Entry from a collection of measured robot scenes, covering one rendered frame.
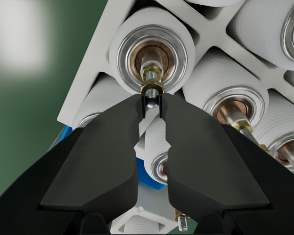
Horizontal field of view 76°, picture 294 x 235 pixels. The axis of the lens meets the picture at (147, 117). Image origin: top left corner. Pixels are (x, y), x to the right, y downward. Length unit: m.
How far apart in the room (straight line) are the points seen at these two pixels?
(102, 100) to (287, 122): 0.25
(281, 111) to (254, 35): 0.13
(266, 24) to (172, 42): 0.10
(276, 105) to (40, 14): 0.48
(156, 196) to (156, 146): 0.32
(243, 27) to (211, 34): 0.04
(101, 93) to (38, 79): 0.31
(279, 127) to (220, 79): 0.11
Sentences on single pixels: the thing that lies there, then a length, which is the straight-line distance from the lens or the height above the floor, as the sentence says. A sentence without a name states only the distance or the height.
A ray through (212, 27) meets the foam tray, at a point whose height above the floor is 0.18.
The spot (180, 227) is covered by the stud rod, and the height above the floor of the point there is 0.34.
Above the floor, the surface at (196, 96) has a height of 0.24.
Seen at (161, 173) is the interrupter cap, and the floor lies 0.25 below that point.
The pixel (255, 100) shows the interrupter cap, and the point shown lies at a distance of 0.26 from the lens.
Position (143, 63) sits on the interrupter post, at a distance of 0.18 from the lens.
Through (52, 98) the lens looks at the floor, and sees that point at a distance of 0.58.
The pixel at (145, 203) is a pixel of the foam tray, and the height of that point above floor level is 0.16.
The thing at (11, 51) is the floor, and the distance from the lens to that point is 0.57.
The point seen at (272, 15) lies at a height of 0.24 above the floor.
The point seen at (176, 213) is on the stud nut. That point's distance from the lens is 0.25.
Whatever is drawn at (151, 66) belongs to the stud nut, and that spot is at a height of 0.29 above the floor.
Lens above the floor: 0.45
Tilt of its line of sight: 57 degrees down
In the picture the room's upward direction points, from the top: 178 degrees counter-clockwise
